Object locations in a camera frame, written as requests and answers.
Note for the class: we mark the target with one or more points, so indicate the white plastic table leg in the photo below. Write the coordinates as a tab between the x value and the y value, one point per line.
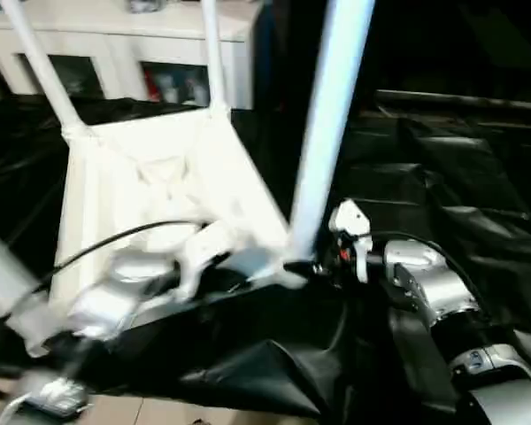
13	292
40	62
329	115
214	57

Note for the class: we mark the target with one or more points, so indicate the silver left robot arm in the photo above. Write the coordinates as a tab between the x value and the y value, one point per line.
97	319

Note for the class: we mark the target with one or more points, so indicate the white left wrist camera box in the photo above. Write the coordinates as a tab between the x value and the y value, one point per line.
203	252

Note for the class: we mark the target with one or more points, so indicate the white sideboard with glass doors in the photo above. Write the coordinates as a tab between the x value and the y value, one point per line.
115	40

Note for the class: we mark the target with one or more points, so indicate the black work mat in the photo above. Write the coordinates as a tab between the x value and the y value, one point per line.
425	230

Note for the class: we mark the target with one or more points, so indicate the white plastic table top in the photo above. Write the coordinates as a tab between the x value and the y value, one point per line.
150	186

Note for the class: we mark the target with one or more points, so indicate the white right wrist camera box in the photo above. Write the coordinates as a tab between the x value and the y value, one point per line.
350	226

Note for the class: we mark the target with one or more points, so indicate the clear glass ornament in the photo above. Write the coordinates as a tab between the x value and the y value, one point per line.
146	4

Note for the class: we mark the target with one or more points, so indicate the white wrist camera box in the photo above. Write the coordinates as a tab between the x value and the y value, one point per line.
350	226
203	252

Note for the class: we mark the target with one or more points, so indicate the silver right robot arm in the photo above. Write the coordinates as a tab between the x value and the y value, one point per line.
451	319

